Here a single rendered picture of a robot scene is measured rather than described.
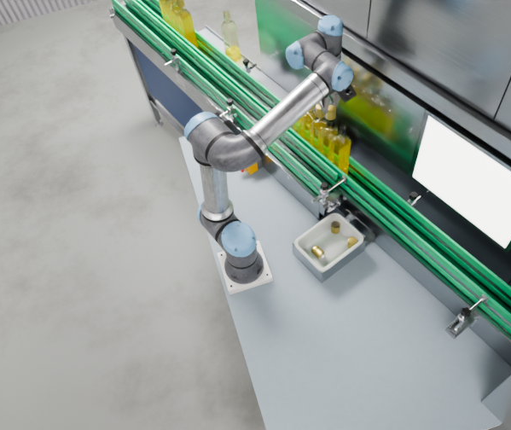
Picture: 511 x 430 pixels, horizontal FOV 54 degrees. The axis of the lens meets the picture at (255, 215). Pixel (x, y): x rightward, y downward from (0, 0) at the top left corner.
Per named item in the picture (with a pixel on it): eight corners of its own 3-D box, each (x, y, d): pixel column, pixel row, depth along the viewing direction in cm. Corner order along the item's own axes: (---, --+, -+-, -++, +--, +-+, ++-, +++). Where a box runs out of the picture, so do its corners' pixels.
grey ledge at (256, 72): (327, 138, 224) (328, 120, 215) (312, 148, 222) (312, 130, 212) (209, 42, 271) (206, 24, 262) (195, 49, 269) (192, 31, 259)
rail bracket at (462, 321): (476, 322, 171) (496, 295, 152) (443, 353, 166) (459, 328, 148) (465, 313, 173) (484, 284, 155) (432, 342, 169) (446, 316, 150)
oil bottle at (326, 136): (338, 165, 203) (340, 128, 185) (328, 171, 202) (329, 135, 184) (329, 156, 206) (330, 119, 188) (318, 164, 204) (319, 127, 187)
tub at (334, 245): (364, 250, 194) (367, 238, 187) (322, 283, 188) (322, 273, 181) (334, 222, 203) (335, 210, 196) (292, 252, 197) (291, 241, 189)
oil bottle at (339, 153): (348, 172, 200) (351, 136, 183) (338, 180, 199) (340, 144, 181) (339, 165, 203) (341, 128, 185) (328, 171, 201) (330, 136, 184)
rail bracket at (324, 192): (346, 191, 195) (349, 171, 184) (314, 215, 190) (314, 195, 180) (341, 187, 196) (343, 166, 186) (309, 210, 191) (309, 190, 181)
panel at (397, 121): (513, 249, 164) (554, 186, 136) (507, 254, 163) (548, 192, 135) (328, 107, 208) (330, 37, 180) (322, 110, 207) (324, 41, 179)
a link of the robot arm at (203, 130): (217, 251, 184) (205, 144, 141) (196, 224, 192) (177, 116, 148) (244, 235, 189) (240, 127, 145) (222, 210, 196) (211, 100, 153)
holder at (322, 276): (374, 242, 196) (376, 232, 190) (322, 283, 189) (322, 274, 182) (344, 215, 205) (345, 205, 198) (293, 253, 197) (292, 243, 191)
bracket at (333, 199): (342, 204, 200) (344, 194, 194) (325, 217, 197) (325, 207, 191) (336, 199, 202) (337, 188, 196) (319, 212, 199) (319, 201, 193)
